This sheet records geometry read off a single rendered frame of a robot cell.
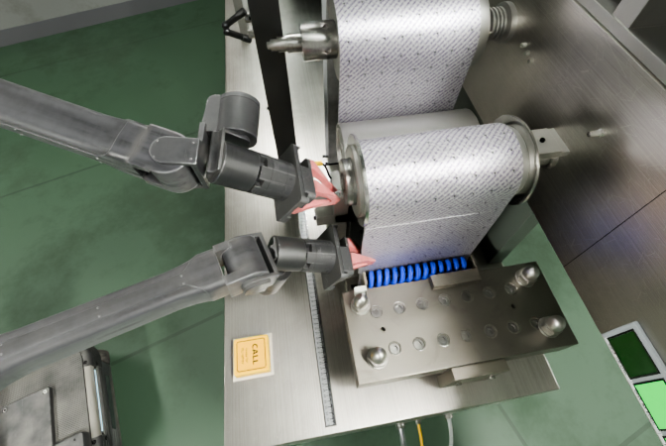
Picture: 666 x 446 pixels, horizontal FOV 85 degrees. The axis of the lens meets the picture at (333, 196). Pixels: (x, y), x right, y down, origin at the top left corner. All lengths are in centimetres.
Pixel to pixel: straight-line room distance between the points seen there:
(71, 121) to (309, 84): 87
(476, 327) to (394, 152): 37
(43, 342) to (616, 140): 77
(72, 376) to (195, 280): 125
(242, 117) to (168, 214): 173
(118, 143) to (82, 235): 186
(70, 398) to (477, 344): 143
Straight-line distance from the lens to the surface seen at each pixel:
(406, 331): 71
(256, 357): 81
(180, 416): 182
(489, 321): 76
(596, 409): 202
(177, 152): 47
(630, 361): 67
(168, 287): 56
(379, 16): 64
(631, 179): 60
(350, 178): 53
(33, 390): 183
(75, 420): 172
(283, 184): 50
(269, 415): 82
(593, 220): 65
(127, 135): 51
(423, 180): 53
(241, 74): 137
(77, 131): 54
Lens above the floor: 171
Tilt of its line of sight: 56 degrees down
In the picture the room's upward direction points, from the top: straight up
